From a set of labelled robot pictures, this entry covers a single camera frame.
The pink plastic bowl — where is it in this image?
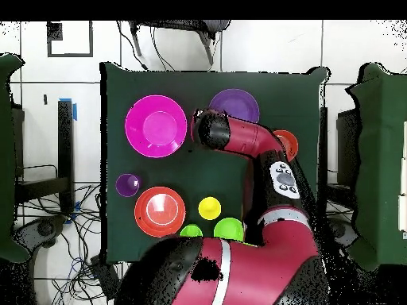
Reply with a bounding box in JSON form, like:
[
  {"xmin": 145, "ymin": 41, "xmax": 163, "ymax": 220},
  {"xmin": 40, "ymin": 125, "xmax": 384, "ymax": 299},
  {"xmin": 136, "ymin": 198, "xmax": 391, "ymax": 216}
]
[{"xmin": 124, "ymin": 94, "xmax": 188, "ymax": 159}]

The purple plastic bowl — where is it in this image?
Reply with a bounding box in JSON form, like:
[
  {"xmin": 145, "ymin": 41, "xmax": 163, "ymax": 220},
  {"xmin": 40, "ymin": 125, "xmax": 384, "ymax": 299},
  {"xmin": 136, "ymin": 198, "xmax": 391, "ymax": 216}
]
[{"xmin": 208, "ymin": 87, "xmax": 261, "ymax": 124}]

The dark green tablecloth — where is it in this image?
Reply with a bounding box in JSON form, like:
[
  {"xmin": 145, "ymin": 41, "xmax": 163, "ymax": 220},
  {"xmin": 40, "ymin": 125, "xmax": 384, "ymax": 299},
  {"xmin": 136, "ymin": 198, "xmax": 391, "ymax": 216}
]
[{"xmin": 99, "ymin": 61, "xmax": 328, "ymax": 264}]

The yellow plastic cup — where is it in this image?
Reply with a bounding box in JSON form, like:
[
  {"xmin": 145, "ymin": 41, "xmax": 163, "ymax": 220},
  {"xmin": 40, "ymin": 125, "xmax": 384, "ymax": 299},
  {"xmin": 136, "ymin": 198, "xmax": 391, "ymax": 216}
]
[{"xmin": 197, "ymin": 195, "xmax": 223, "ymax": 222}]

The large red-orange plastic bowl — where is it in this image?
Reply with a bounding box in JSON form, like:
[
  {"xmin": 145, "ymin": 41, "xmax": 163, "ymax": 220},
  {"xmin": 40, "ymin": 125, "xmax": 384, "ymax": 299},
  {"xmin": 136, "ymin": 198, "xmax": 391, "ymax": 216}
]
[{"xmin": 134, "ymin": 186, "xmax": 187, "ymax": 238}]

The green plastic cup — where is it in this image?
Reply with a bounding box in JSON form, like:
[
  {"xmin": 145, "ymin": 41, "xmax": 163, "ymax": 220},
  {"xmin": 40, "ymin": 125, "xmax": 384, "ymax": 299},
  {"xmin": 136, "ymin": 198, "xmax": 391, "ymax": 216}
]
[{"xmin": 179, "ymin": 223, "xmax": 204, "ymax": 238}]

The small green plastic bowl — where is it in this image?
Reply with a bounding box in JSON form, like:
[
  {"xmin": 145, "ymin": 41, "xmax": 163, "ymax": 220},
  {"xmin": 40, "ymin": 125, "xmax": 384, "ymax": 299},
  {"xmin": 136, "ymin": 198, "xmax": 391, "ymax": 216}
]
[{"xmin": 213, "ymin": 217, "xmax": 245, "ymax": 242}]

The purple plastic cup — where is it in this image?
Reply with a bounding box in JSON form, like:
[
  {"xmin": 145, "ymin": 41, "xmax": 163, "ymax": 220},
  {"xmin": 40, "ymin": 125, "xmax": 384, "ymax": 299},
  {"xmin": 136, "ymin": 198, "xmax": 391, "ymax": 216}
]
[{"xmin": 114, "ymin": 173, "xmax": 142, "ymax": 199}]

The small red-orange plastic bowl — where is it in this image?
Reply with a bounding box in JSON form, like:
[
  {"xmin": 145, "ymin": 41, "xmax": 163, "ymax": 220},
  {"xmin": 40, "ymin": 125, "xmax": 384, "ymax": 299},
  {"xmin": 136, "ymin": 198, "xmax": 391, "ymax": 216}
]
[{"xmin": 272, "ymin": 129, "xmax": 300, "ymax": 163}]

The black metal stand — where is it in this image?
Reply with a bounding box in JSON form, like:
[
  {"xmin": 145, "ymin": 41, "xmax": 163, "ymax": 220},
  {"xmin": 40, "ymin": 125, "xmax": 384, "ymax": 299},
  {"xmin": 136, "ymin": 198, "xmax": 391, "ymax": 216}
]
[
  {"xmin": 317, "ymin": 106, "xmax": 360, "ymax": 207},
  {"xmin": 14, "ymin": 99, "xmax": 76, "ymax": 214}
]

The blue tape strip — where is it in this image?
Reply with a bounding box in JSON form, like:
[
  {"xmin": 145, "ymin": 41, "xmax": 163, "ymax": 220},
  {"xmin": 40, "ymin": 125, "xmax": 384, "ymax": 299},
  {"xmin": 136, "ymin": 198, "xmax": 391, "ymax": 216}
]
[{"xmin": 58, "ymin": 97, "xmax": 78, "ymax": 122}]

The black power box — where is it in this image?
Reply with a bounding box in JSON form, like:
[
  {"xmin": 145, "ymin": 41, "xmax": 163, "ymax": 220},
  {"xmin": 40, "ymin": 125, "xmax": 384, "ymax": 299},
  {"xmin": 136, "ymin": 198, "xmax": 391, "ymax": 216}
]
[{"xmin": 90, "ymin": 253, "xmax": 124, "ymax": 301}]

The black chair base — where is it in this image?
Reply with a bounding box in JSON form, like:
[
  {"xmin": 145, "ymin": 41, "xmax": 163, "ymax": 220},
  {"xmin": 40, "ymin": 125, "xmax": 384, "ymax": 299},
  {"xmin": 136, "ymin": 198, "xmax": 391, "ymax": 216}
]
[{"xmin": 12, "ymin": 214, "xmax": 68, "ymax": 264}]

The green cloth side table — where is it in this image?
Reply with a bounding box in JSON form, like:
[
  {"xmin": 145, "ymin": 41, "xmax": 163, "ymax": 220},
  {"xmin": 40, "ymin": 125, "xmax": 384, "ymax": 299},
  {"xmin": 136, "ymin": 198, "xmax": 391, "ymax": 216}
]
[
  {"xmin": 346, "ymin": 62, "xmax": 407, "ymax": 271},
  {"xmin": 0, "ymin": 52, "xmax": 31, "ymax": 263}
]

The tangle of floor cables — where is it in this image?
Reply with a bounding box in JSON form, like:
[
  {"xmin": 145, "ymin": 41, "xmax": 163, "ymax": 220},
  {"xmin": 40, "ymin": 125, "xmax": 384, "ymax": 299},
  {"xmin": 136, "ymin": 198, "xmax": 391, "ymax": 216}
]
[{"xmin": 15, "ymin": 182, "xmax": 128, "ymax": 305}]

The black camera tripod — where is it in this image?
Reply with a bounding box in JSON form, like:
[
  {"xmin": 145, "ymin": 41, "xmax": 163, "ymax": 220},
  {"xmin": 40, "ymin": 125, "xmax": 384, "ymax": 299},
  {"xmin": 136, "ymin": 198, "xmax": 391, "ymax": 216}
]
[{"xmin": 128, "ymin": 20, "xmax": 231, "ymax": 66}]

